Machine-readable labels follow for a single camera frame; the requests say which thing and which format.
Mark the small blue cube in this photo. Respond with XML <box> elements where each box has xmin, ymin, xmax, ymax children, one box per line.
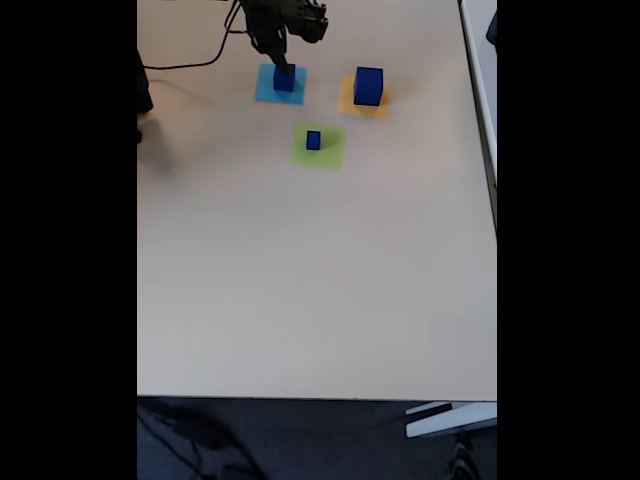
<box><xmin>272</xmin><ymin>63</ymin><xmax>297</xmax><ymax>93</ymax></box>

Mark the blue square sheet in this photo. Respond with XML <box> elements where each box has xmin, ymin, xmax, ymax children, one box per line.
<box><xmin>254</xmin><ymin>62</ymin><xmax>309</xmax><ymax>107</ymax></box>

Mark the orange square sheet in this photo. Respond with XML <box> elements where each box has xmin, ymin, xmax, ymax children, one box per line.
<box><xmin>338</xmin><ymin>73</ymin><xmax>392</xmax><ymax>121</ymax></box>

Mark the green square sheet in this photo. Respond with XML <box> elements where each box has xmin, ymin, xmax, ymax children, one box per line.
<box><xmin>288</xmin><ymin>122</ymin><xmax>347</xmax><ymax>171</ymax></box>

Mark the large blue cube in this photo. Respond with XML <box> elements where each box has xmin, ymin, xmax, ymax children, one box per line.
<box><xmin>353</xmin><ymin>65</ymin><xmax>385</xmax><ymax>108</ymax></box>

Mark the white neighbouring table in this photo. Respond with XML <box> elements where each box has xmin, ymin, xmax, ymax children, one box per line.
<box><xmin>457</xmin><ymin>0</ymin><xmax>498</xmax><ymax>231</ymax></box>

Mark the white grey bar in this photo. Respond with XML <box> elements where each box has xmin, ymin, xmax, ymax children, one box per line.
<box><xmin>404</xmin><ymin>401</ymin><xmax>498</xmax><ymax>440</ymax></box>

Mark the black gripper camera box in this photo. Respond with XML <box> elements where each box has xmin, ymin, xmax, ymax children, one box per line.
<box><xmin>287</xmin><ymin>1</ymin><xmax>330</xmax><ymax>45</ymax></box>

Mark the thin camera cable loop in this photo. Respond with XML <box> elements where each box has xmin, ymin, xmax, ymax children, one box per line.
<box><xmin>141</xmin><ymin>0</ymin><xmax>241</xmax><ymax>71</ymax></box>

